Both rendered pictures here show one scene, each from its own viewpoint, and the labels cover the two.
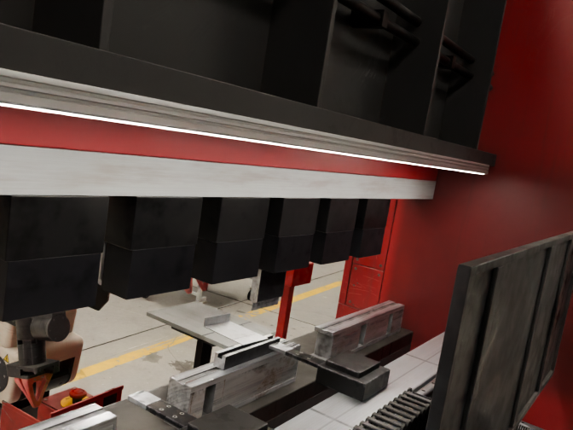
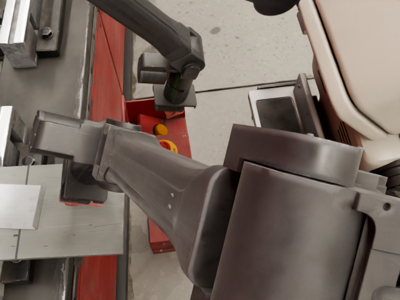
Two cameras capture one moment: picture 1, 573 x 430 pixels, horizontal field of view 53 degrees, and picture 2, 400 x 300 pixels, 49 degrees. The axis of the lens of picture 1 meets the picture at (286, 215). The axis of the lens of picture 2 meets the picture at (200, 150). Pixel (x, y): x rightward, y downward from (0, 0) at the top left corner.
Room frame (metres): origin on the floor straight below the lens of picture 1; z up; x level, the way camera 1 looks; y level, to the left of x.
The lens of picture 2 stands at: (1.72, 0.20, 1.76)
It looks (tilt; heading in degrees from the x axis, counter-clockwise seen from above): 63 degrees down; 144
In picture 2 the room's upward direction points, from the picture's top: straight up
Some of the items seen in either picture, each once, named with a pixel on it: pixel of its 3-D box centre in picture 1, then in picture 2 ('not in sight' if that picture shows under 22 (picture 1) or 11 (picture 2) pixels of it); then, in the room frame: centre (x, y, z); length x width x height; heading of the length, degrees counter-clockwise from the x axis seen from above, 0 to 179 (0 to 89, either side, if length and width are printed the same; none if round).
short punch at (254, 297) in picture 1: (268, 287); not in sight; (1.26, 0.02, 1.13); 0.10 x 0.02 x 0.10; 147
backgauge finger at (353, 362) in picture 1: (322, 360); not in sight; (1.18, -0.13, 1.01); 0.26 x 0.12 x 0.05; 57
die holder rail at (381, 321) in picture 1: (361, 328); not in sight; (1.72, -0.29, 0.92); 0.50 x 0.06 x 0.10; 147
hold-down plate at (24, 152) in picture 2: not in sight; (26, 210); (1.26, 0.09, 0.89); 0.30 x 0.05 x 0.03; 147
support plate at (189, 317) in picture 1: (211, 323); (52, 209); (1.35, 0.14, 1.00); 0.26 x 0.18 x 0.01; 57
